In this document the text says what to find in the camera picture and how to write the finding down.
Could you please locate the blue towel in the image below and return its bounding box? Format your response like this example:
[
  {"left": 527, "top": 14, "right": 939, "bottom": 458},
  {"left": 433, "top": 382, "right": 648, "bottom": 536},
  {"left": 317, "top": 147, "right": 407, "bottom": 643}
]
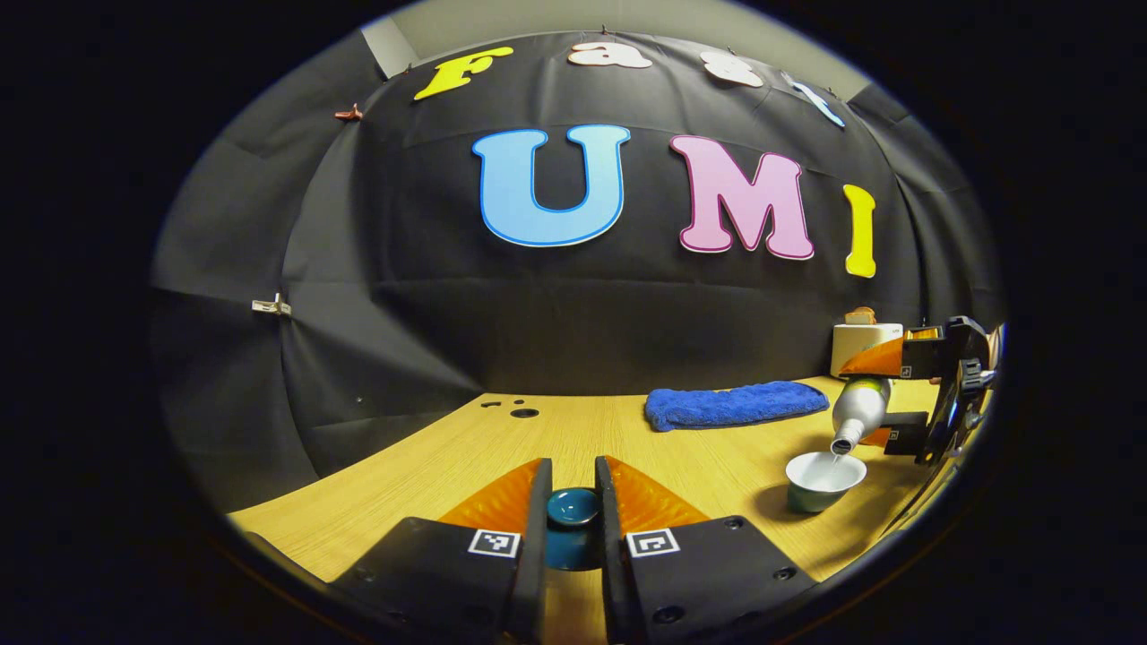
[{"left": 644, "top": 381, "right": 831, "bottom": 433}]

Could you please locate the silver green water bottle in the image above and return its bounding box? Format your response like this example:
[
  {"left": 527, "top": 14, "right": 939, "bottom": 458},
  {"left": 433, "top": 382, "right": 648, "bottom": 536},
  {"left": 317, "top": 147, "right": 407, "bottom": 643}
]
[{"left": 830, "top": 376, "right": 893, "bottom": 456}]

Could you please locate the white toaster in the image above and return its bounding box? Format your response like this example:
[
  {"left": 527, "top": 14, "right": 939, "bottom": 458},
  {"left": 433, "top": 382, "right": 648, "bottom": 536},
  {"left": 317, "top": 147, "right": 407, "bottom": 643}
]
[{"left": 831, "top": 322, "right": 904, "bottom": 379}]

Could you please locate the teal teacup lid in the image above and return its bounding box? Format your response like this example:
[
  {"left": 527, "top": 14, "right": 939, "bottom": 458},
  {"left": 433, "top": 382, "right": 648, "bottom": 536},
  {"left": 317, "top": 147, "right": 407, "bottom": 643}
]
[{"left": 545, "top": 486, "right": 603, "bottom": 572}]

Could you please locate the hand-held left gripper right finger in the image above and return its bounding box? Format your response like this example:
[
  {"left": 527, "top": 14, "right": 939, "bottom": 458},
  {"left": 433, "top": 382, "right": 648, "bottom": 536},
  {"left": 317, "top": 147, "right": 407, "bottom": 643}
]
[{"left": 594, "top": 455, "right": 818, "bottom": 644}]

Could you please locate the teal white teacup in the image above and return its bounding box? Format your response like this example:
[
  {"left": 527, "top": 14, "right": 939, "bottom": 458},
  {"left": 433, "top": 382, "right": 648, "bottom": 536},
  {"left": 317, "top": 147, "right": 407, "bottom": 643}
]
[{"left": 786, "top": 451, "right": 868, "bottom": 514}]

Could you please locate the black backdrop cloth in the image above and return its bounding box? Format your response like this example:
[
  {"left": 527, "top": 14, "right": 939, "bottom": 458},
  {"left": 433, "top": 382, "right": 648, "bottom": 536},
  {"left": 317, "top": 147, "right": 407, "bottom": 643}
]
[{"left": 151, "top": 31, "right": 1005, "bottom": 512}]

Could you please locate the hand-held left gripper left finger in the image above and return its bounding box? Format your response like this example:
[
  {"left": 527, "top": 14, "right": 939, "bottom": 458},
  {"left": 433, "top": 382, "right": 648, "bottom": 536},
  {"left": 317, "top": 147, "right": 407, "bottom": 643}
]
[{"left": 332, "top": 459, "right": 554, "bottom": 641}]

